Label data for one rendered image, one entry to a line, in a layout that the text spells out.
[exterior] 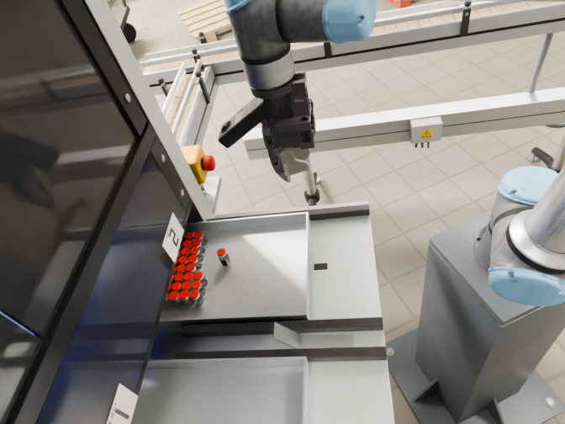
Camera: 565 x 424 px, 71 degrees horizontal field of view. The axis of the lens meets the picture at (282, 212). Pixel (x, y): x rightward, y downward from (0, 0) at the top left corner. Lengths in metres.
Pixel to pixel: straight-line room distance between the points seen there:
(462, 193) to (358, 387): 1.61
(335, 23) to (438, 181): 1.82
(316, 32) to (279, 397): 0.59
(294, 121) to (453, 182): 1.70
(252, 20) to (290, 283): 0.53
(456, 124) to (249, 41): 1.36
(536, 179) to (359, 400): 0.51
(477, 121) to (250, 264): 1.24
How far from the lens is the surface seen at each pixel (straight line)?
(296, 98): 0.64
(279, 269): 0.89
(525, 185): 0.85
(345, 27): 0.52
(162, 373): 0.87
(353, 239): 0.91
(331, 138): 1.79
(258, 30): 0.57
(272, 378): 0.79
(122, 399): 0.70
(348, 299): 0.83
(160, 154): 0.83
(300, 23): 0.54
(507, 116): 1.89
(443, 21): 1.60
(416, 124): 1.75
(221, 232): 1.00
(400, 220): 2.08
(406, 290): 1.86
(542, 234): 0.71
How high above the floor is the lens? 1.61
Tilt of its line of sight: 47 degrees down
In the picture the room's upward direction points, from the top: 17 degrees counter-clockwise
